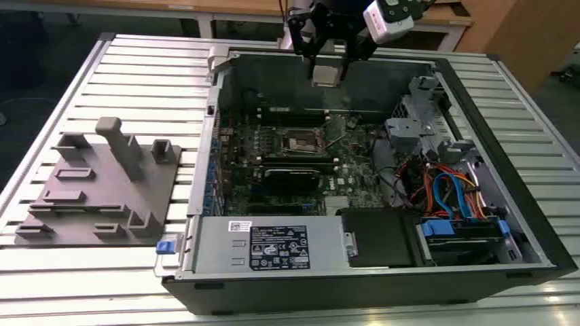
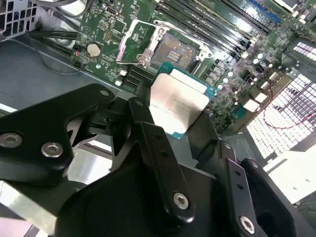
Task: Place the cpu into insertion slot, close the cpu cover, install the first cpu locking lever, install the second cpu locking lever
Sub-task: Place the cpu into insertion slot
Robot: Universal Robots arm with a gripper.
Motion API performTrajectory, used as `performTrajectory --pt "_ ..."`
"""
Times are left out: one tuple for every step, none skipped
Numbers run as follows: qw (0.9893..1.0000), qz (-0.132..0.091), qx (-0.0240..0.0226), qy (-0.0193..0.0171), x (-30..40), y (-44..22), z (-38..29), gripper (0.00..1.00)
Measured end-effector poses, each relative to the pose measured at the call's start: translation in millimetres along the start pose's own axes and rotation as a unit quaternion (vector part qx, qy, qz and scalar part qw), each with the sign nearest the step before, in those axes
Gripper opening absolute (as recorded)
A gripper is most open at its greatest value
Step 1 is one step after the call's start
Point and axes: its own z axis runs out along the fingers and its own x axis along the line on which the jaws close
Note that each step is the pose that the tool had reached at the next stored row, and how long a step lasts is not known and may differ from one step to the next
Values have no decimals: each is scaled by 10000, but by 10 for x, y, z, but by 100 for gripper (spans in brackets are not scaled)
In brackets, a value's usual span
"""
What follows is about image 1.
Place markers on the black RAM slot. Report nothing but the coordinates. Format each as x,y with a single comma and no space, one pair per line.
298,159
298,166
294,112
294,120

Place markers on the black plastic drive cover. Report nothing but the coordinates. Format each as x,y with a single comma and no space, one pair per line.
380,237

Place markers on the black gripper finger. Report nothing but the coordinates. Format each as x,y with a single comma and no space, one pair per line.
345,69
316,68

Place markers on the wooden desk white frame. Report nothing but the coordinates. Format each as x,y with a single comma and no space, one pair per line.
113,10
434,17

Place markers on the black graphics card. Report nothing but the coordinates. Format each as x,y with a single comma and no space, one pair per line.
289,181

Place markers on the black PC case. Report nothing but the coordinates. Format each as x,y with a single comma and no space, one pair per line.
362,295

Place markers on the metal disk bay cage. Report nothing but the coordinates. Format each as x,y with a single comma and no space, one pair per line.
405,130

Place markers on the blue plastic latch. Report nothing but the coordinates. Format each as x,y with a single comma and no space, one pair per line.
164,248

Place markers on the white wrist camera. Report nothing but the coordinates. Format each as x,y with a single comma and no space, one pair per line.
385,23

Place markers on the silver CPU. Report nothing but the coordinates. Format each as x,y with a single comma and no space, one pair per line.
325,76

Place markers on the green motherboard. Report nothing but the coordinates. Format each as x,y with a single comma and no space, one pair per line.
357,169

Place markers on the hard disk in blue carrier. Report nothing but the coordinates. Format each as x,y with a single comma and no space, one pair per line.
437,227

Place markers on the wooden cabinet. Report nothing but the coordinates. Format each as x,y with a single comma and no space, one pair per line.
534,34

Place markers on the CPU socket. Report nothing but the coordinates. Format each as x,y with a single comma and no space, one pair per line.
301,142

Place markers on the grey power supply unit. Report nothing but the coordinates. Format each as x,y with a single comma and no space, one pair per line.
217,251

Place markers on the grey parts rack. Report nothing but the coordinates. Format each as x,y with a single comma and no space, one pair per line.
113,190

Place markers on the small silver heatsink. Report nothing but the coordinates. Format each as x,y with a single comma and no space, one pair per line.
337,201

